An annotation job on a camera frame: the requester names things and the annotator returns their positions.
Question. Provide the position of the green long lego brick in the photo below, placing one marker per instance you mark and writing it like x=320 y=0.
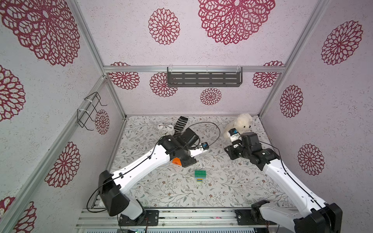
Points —
x=200 y=174

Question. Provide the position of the grey wall shelf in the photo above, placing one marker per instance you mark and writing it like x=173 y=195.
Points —
x=204 y=78

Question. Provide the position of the white teddy bear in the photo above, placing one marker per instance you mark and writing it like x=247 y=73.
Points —
x=243 y=123

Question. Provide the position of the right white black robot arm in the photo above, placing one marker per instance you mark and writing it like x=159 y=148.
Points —
x=312 y=214

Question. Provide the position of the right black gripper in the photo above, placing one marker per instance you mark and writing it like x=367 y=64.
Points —
x=233 y=150

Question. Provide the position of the white alarm clock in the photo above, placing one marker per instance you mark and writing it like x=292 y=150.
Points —
x=165 y=130

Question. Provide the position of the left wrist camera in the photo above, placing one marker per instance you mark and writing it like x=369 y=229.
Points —
x=199 y=149

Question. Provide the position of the orange lego brick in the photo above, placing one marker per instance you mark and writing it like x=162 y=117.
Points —
x=177 y=161

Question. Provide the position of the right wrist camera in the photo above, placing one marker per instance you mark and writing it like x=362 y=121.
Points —
x=234 y=135

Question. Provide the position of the black grey striped sock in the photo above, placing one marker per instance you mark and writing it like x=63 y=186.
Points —
x=180 y=125

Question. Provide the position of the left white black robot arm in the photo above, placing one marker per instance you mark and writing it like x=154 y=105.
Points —
x=112 y=187

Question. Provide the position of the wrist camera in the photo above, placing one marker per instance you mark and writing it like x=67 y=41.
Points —
x=199 y=149
x=234 y=135

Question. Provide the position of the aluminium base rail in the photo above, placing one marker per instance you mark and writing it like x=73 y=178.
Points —
x=180 y=218

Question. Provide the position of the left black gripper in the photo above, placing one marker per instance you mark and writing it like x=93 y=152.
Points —
x=191 y=161

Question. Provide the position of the black wire wall rack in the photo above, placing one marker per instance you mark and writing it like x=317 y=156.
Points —
x=84 y=114

